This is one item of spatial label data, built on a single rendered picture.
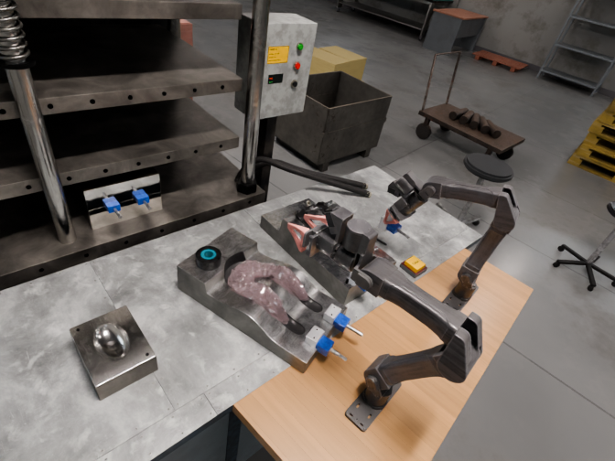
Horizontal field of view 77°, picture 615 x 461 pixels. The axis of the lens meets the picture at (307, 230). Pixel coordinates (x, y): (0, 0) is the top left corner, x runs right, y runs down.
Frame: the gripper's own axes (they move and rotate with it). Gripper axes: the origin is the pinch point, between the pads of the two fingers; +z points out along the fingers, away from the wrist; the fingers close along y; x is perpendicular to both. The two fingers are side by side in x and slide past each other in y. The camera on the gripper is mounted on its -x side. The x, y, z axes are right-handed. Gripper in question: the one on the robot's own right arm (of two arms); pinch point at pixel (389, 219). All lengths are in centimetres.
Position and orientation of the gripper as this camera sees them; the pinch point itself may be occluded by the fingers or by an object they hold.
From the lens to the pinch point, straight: 156.2
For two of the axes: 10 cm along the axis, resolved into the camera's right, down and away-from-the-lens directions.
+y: -7.5, 3.3, -5.8
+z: -4.3, 4.3, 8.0
